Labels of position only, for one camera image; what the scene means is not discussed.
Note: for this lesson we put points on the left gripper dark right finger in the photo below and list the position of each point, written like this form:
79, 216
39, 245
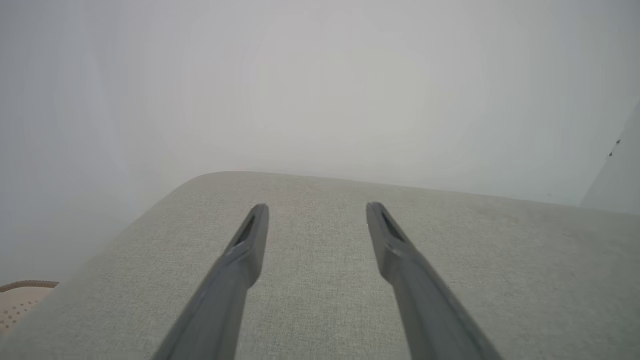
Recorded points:
425, 295

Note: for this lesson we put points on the pale glass partition panel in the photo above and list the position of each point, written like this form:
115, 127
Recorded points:
617, 170

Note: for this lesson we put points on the grey fabric sofa cushion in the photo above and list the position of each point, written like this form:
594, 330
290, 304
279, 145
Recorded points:
325, 280

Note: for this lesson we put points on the beige perforated laundry basket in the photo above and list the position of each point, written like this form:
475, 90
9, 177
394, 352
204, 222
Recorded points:
20, 302

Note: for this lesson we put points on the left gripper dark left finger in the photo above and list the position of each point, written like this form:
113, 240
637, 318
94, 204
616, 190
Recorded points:
225, 290

